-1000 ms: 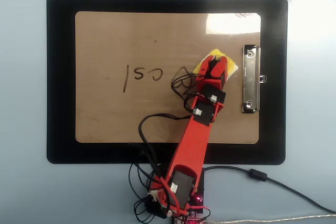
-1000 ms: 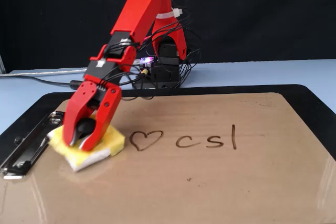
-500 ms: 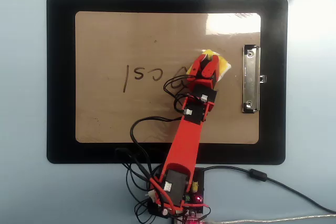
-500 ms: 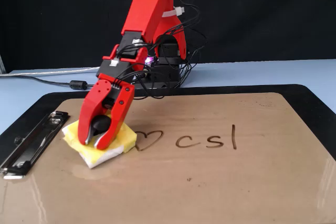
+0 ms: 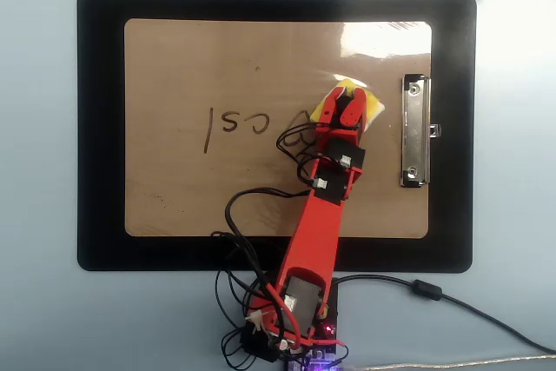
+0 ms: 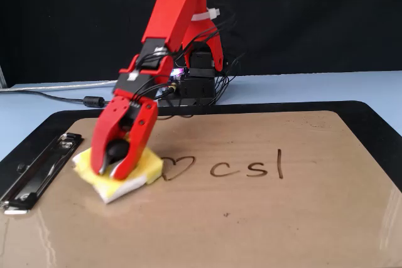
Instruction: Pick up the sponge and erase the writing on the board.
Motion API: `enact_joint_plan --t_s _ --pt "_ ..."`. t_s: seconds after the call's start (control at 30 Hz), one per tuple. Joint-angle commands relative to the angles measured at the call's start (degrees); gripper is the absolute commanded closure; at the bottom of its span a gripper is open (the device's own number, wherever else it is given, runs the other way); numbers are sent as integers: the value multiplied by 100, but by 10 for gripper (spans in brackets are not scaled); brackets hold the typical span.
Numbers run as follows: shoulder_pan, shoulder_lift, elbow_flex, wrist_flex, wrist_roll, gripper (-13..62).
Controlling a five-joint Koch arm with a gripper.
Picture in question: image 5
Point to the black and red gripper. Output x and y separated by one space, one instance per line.
343 151

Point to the yellow sponge with black knob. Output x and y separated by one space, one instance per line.
373 106

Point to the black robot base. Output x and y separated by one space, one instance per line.
333 301

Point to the controller circuit board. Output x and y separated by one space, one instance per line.
321 355

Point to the metal clipboard clip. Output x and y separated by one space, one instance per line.
415 127

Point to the brown clipboard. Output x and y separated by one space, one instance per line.
195 193

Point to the yellow power jack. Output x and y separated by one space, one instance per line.
323 311

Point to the white tie band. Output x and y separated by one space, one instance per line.
256 319

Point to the black mat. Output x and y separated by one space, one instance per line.
104 84

